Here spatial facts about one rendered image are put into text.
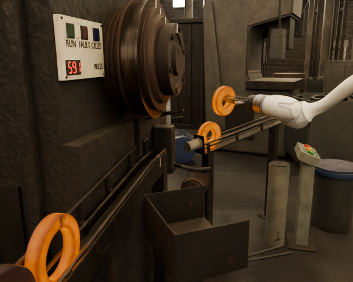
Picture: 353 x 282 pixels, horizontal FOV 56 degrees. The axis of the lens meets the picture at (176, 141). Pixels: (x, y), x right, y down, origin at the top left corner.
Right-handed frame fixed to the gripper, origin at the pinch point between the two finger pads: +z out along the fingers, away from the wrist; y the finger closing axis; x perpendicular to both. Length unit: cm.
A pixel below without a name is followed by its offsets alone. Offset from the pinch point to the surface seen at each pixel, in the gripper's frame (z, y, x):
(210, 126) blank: 8.2, -0.7, -16.6
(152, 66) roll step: -16, -60, 18
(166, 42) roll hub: -17, -54, 27
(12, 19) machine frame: -12, -104, 31
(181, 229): -46, -71, -29
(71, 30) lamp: -17, -90, 29
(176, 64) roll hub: -14, -46, 19
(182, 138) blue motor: 135, 96, -68
